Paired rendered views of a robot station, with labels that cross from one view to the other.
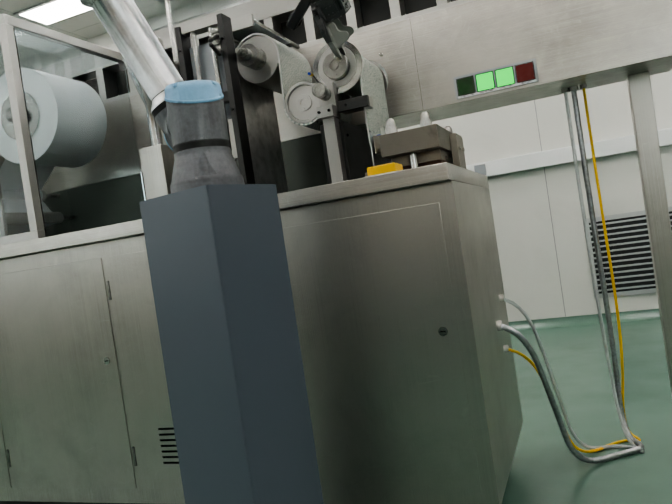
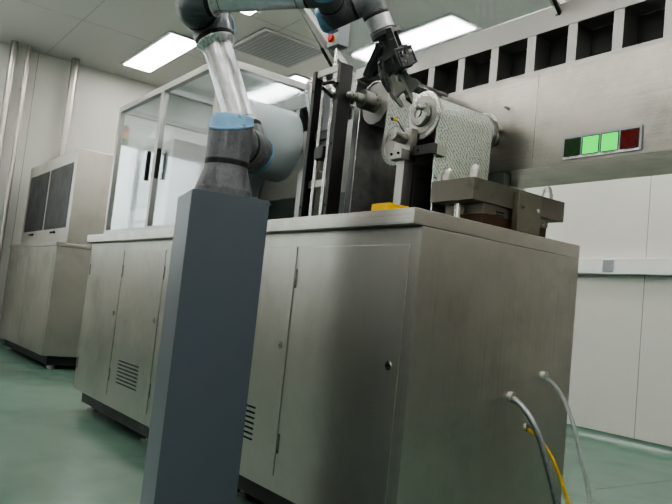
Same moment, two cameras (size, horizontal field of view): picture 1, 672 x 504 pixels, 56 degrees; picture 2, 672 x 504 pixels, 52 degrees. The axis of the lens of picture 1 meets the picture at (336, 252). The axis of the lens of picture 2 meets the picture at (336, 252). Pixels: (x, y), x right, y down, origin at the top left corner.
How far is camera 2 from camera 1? 100 cm
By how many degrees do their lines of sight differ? 33
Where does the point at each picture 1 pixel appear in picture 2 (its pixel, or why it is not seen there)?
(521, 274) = not seen: outside the picture
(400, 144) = (444, 192)
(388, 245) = (371, 276)
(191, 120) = (213, 141)
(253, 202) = (238, 210)
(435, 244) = (399, 282)
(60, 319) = not seen: hidden behind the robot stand
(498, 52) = (609, 115)
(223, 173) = (222, 184)
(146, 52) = (225, 89)
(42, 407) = not seen: hidden behind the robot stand
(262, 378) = (202, 346)
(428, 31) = (552, 88)
